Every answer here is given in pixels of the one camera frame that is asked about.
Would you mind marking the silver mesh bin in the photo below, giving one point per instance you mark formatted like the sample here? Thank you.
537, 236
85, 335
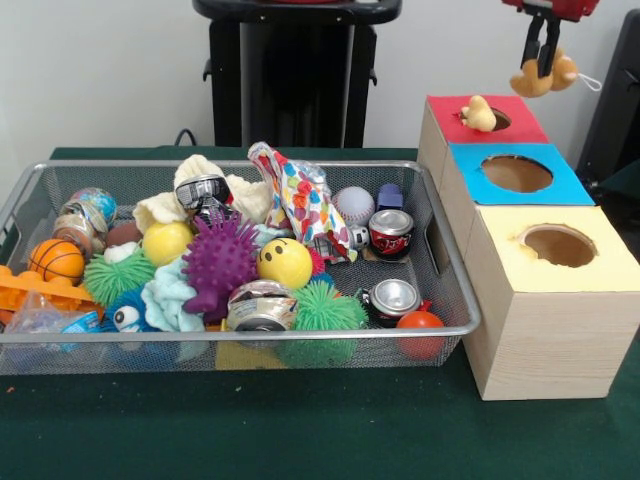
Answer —
457, 300

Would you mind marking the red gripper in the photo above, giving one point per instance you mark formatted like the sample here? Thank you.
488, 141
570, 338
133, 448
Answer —
570, 7

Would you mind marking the black chair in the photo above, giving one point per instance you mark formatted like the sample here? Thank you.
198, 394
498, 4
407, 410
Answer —
620, 100

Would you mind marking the brown plush toy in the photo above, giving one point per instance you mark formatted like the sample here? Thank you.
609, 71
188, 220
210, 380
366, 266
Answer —
565, 70

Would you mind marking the red ball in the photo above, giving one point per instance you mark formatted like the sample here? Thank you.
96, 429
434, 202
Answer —
420, 325

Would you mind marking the dark green table cloth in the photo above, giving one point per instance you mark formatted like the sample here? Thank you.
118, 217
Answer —
300, 425
625, 185

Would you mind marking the purple spiky rubber toy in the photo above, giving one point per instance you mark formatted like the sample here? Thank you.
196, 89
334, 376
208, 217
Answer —
220, 257

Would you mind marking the purple toy block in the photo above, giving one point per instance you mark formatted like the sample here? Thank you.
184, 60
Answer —
389, 196

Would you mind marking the crushed black can silver lid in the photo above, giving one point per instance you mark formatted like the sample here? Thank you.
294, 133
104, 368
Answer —
395, 297

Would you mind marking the white baseball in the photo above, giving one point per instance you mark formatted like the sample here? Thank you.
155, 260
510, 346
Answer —
353, 202

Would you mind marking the crushed red can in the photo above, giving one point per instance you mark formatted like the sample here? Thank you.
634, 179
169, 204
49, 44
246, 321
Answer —
392, 232

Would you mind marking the yellow plush duck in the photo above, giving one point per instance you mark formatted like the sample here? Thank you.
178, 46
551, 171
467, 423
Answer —
480, 117

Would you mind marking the wooden box with three holes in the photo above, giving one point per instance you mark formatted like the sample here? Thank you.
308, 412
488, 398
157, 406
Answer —
550, 340

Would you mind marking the yellow smiley ball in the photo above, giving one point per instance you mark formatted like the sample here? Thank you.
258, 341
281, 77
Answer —
285, 262

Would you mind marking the orange basketball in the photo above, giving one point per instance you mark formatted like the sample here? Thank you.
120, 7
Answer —
56, 260

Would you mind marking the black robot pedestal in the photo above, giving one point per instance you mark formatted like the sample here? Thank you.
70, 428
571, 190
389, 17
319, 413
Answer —
300, 75

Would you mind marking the white cloth with coloured dots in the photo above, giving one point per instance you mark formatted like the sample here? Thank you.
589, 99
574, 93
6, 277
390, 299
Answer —
305, 200

